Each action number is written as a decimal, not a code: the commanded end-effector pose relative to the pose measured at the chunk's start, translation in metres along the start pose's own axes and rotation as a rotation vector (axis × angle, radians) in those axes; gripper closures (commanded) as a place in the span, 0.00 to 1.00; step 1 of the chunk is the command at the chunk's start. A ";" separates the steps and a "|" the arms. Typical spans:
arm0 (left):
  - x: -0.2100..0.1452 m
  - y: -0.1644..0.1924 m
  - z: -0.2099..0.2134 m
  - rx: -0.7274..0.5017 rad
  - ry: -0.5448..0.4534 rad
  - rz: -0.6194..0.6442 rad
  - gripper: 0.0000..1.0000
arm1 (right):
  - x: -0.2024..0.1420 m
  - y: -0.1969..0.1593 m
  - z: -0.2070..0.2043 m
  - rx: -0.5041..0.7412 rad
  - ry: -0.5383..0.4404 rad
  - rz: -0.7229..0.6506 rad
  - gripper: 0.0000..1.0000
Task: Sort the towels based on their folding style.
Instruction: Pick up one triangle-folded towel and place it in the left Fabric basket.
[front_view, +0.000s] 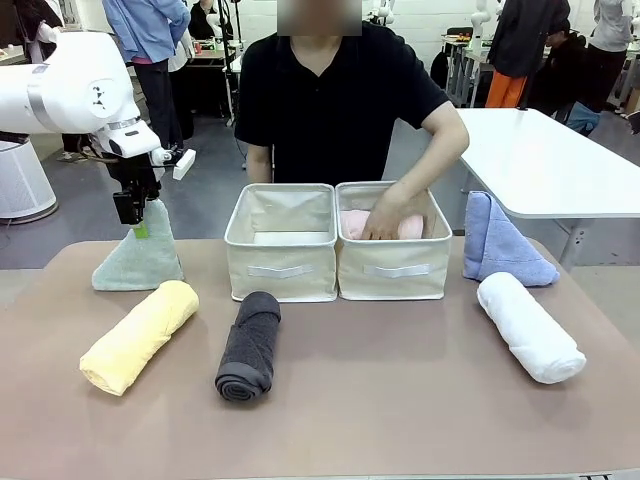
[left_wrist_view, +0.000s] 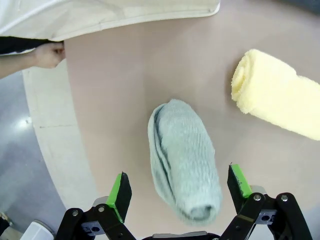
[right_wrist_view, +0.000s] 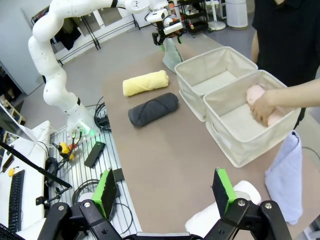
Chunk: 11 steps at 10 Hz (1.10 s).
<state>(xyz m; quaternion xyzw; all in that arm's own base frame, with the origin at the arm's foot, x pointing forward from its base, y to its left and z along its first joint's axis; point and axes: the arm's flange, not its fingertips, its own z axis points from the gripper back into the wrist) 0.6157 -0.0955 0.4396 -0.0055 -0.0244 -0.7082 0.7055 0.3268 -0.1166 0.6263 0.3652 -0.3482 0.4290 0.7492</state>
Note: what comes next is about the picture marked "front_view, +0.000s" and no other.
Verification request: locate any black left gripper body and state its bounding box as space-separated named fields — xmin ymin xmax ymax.
xmin=106 ymin=153 xmax=163 ymax=202

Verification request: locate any mint green towel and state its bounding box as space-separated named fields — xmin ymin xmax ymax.
xmin=91 ymin=198 xmax=185 ymax=292

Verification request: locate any yellow towel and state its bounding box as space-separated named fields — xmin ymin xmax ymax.
xmin=78 ymin=279 xmax=200 ymax=397

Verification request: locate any dark grey towel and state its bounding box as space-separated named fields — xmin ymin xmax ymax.
xmin=214 ymin=291 xmax=283 ymax=403

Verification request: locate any pink towel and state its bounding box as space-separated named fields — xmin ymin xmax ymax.
xmin=339 ymin=209 xmax=426 ymax=242

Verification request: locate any lavender blue towel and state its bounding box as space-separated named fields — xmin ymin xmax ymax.
xmin=462 ymin=190 xmax=561 ymax=288

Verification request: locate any white towel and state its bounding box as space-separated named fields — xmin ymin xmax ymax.
xmin=476 ymin=271 xmax=587 ymax=385

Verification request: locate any person's right forearm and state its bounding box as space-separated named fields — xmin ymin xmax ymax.
xmin=247 ymin=143 xmax=274 ymax=184

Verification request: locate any person's left forearm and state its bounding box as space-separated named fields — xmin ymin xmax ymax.
xmin=392 ymin=124 xmax=471 ymax=201

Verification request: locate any person's left hand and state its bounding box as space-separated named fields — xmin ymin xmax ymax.
xmin=360 ymin=180 xmax=430 ymax=241

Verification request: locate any white perforated air purifier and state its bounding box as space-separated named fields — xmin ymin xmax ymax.
xmin=0 ymin=139 xmax=57 ymax=220

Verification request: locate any bystander in blue shirt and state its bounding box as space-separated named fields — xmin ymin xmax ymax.
xmin=102 ymin=0 xmax=192 ymax=151

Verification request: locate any beige fabric storage box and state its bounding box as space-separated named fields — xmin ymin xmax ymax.
xmin=223 ymin=182 xmax=339 ymax=304
xmin=334 ymin=180 xmax=454 ymax=302

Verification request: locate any person in black polo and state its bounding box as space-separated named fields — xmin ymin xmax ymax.
xmin=233 ymin=0 xmax=464 ymax=185

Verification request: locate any large white table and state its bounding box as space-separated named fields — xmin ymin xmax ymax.
xmin=452 ymin=108 xmax=640 ymax=271

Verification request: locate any bystander in orange shorts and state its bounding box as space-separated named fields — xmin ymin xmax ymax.
xmin=485 ymin=0 xmax=571 ymax=110

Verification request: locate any seated bystander in black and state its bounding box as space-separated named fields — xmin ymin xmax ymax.
xmin=529 ymin=19 xmax=601 ymax=119

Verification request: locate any bystander in grey top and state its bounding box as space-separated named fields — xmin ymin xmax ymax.
xmin=584 ymin=0 xmax=636 ymax=114

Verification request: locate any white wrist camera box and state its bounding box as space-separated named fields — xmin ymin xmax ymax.
xmin=151 ymin=147 xmax=197 ymax=181

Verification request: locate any metal frame lab table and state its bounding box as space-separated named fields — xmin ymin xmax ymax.
xmin=442 ymin=33 xmax=496 ymax=109

